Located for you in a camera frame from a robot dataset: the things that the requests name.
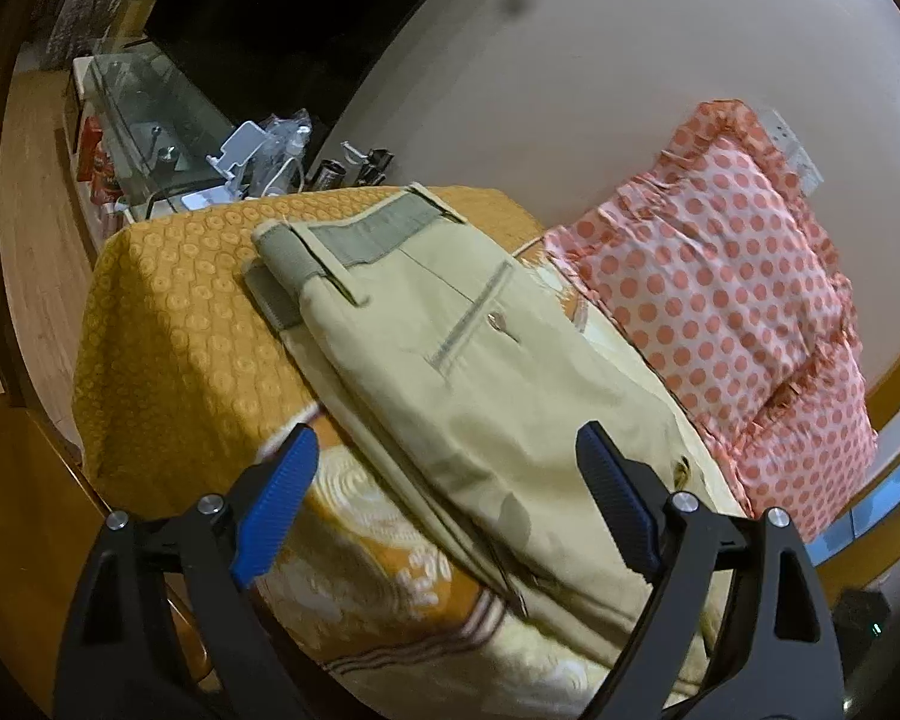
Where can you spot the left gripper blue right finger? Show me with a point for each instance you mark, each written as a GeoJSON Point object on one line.
{"type": "Point", "coordinates": [776, 654]}

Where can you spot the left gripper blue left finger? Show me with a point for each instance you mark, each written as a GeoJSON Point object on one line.
{"type": "Point", "coordinates": [120, 656]}

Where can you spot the beige khaki pants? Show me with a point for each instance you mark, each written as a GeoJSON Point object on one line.
{"type": "Point", "coordinates": [463, 384]}

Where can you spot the pink polka dot pillow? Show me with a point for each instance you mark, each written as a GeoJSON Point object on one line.
{"type": "Point", "coordinates": [713, 266]}
{"type": "Point", "coordinates": [809, 448]}

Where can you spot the yellow orange patterned bedspread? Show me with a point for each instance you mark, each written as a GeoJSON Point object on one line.
{"type": "Point", "coordinates": [181, 383]}

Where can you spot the clear plastic bag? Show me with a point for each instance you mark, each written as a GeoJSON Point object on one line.
{"type": "Point", "coordinates": [278, 166]}

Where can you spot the glass top side table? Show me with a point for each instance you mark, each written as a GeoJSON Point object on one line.
{"type": "Point", "coordinates": [158, 129]}

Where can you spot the white phone stand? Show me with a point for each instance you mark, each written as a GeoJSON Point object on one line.
{"type": "Point", "coordinates": [236, 151]}

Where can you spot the dark small bottles cluster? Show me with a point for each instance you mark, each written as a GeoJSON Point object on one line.
{"type": "Point", "coordinates": [355, 169]}

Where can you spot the wooden window frame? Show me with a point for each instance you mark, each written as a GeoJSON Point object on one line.
{"type": "Point", "coordinates": [861, 547]}

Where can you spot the white wall socket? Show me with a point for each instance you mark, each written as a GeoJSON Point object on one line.
{"type": "Point", "coordinates": [785, 140]}

